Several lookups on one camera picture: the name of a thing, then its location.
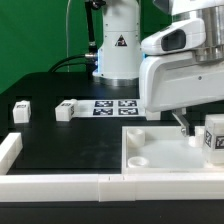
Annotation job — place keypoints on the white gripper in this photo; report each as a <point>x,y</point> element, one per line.
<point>172,78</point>

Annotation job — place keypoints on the white square tabletop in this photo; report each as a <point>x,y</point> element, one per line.
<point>163,149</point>

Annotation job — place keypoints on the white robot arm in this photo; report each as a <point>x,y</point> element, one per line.
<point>120,56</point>

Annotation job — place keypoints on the white marker base plate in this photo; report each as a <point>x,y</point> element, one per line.
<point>109,108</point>

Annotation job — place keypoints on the white U-shaped fence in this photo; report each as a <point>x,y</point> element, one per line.
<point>101,188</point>

